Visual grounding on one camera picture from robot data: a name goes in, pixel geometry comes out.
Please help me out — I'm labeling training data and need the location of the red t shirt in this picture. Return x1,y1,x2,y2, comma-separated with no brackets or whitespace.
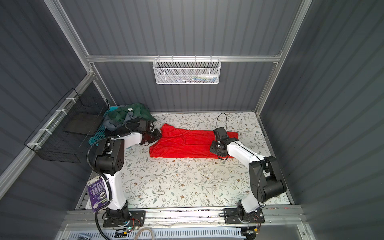
149,122,239,159

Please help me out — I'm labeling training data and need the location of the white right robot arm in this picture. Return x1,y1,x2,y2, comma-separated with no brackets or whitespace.
210,127,287,221

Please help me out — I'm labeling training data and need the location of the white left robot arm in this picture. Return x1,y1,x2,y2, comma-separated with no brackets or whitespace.
87,118,162,225

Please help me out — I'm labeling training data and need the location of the black t shirt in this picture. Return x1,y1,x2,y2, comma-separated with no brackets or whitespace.
108,118,152,136

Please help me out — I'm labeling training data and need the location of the green t shirt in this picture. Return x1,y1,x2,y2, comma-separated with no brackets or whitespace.
109,103,157,122

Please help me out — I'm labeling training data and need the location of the grey t shirt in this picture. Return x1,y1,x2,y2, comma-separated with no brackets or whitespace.
103,111,137,132

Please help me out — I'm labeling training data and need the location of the teal plastic laundry basket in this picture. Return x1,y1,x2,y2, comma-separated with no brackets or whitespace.
89,107,116,145

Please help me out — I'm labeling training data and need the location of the purple booklet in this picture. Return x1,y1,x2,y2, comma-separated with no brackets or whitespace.
87,176,111,213

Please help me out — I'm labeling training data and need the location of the white wire mesh basket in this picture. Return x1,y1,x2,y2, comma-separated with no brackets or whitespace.
153,58,222,85

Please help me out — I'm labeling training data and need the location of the black wire mesh basket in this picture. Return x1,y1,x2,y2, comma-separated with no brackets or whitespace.
24,89,110,164

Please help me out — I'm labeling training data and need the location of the white slotted cable duct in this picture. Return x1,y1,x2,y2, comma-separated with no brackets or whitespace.
67,227,250,240

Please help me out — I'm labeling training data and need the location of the aluminium horizontal frame bar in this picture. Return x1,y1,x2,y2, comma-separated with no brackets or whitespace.
86,55,281,63

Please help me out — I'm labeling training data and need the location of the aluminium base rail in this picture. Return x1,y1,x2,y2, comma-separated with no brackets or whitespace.
61,205,307,230

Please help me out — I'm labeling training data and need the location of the aluminium corner frame post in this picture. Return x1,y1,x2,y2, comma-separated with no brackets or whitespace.
254,0,313,115

